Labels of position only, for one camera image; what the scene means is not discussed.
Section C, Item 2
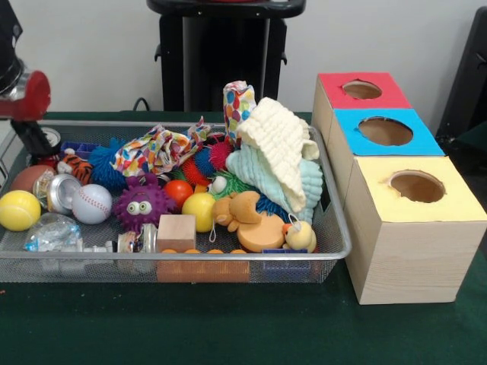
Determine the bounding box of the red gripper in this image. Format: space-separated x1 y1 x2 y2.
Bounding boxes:
0 69 56 162

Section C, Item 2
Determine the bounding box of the crushed silver can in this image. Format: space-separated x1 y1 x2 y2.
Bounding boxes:
33 173 82 216

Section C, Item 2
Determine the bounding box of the clear plastic blue label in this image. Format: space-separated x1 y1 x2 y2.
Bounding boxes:
24 212 84 252

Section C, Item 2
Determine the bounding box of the multicolour polka dot cloth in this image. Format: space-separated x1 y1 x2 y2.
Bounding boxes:
112 116 215 179
224 81 258 145

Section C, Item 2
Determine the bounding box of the cream knit cloth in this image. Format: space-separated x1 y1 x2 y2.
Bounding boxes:
237 97 320 212

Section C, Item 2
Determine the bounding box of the shallow clear mesh bin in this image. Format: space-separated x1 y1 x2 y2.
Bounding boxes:
0 120 352 284

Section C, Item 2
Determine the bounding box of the wooden box with three holes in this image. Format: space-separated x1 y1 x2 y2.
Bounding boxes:
312 72 487 305

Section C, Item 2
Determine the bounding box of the brown toy football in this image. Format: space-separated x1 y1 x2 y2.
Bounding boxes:
11 165 54 193

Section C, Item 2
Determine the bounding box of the white baseball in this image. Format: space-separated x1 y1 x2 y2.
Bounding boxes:
72 184 113 225

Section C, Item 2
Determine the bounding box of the purple googly-eyed monster toy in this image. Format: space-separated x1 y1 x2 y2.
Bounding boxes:
114 174 177 233

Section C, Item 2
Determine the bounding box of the wooden cube block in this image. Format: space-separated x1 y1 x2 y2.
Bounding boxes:
157 214 197 252

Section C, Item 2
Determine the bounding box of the small yellow ball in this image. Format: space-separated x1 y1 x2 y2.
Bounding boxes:
182 192 218 233

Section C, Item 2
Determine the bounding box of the mint green cloth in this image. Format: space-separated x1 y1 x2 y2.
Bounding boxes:
226 144 324 223

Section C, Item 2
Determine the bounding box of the orange foam duck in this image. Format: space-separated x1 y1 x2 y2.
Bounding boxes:
212 190 286 252

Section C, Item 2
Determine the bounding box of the small yellow rubber duck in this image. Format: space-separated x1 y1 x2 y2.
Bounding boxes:
282 214 317 252

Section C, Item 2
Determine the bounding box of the black chair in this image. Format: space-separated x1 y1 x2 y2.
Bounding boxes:
441 8 487 149

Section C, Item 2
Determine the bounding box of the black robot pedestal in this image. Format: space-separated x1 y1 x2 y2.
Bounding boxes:
147 0 307 113

